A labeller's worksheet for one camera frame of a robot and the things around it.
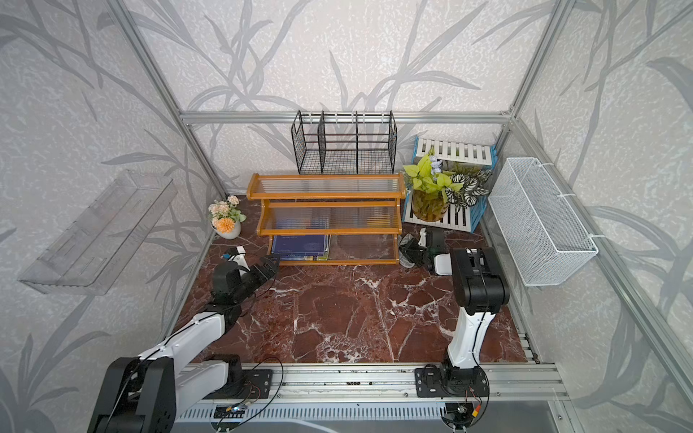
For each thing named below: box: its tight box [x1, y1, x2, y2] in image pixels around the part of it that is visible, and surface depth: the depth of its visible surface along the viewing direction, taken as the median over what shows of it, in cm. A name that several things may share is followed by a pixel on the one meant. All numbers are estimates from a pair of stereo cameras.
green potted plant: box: [402, 155, 463, 222], surface depth 94 cm
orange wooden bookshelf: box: [246, 173, 407, 267], surface depth 103 cm
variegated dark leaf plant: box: [445, 169, 493, 212], surface depth 90 cm
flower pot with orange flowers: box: [208, 195, 247, 240], surface depth 101 cm
